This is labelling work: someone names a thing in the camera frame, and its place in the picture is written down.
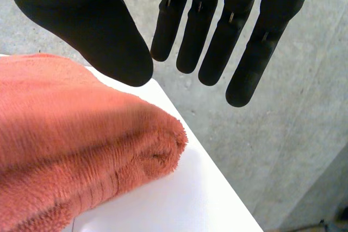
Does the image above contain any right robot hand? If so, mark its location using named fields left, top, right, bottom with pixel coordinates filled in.
left=0, top=0, right=335, bottom=108

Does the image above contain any coral towel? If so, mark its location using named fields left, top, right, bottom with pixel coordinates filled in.
left=0, top=53, right=189, bottom=232

